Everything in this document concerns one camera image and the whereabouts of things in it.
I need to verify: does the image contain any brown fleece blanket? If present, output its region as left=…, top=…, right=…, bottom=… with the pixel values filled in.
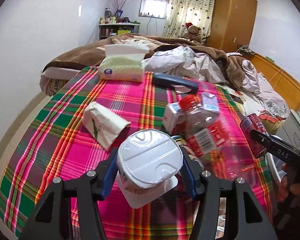
left=39, top=34, right=245, bottom=96

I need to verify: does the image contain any red soda can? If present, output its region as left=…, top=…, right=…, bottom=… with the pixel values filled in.
left=240, top=113, right=269, bottom=159

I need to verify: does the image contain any person right hand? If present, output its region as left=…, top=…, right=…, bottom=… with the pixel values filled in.
left=277, top=164, right=300, bottom=202

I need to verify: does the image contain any pink white milk carton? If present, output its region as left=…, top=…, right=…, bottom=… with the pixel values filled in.
left=162, top=102, right=186, bottom=135

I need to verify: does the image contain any green tissue pack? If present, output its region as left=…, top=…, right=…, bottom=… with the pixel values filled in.
left=98, top=44, right=149, bottom=82

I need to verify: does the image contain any purple milk carton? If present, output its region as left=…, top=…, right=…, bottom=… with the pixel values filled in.
left=201, top=92, right=219, bottom=113

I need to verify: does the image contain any dark blue glasses case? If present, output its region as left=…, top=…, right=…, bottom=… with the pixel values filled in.
left=152, top=73, right=199, bottom=94

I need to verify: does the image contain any plaid pink green blanket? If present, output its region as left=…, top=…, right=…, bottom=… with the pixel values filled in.
left=0, top=67, right=273, bottom=239

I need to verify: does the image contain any white paper bag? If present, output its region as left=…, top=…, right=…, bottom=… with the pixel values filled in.
left=82, top=101, right=131, bottom=151

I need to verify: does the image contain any white yogurt cup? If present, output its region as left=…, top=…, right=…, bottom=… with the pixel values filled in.
left=115, top=129, right=183, bottom=209

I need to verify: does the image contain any brown teddy bear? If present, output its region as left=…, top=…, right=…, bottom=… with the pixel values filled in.
left=183, top=22, right=202, bottom=43

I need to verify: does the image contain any wooden headboard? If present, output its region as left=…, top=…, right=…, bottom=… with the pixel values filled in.
left=242, top=51, right=300, bottom=111

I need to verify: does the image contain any window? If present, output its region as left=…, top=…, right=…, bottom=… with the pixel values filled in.
left=139, top=0, right=170, bottom=19

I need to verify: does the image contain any patterned curtain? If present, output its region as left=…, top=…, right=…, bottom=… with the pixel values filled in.
left=162, top=0, right=215, bottom=39

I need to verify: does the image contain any clear plastic bottle red cap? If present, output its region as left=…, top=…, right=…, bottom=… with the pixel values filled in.
left=179, top=94, right=231, bottom=163

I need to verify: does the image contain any pale pink duvet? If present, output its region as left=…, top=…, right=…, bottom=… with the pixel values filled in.
left=142, top=45, right=290, bottom=120

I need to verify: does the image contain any wooden wardrobe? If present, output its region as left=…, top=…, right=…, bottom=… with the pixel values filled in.
left=204, top=0, right=257, bottom=53

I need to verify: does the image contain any cluttered wall shelf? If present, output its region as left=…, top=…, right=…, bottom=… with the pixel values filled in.
left=99, top=8, right=141, bottom=40

